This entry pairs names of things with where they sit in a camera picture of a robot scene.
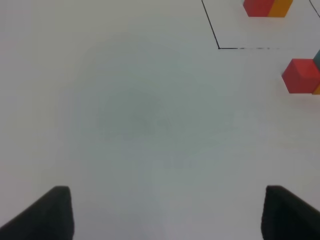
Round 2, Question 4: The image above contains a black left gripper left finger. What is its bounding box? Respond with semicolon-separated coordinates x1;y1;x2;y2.
0;186;75;240

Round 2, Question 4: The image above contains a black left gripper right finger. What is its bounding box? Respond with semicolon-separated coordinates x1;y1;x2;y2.
260;185;320;240

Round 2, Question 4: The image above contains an orange template block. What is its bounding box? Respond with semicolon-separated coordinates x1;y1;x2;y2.
267;0;293;18

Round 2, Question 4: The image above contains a red template block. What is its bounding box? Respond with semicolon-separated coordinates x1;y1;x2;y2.
243;0;274;17

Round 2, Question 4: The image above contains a green block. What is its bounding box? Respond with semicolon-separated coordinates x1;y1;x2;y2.
313;50;320;70

